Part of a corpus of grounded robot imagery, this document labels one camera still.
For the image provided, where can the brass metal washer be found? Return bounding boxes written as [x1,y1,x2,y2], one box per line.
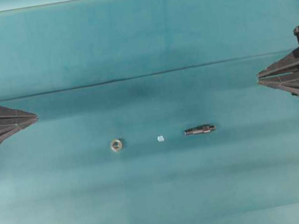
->
[110,138,123,153]

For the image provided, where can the small pale tape square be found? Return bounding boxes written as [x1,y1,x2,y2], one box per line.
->
[157,136,165,142]

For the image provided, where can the dark threaded metal shaft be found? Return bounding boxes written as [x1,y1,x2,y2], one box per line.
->
[184,124,216,136]

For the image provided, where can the teal cloth table cover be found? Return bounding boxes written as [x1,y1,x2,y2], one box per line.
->
[0,0,299,224]

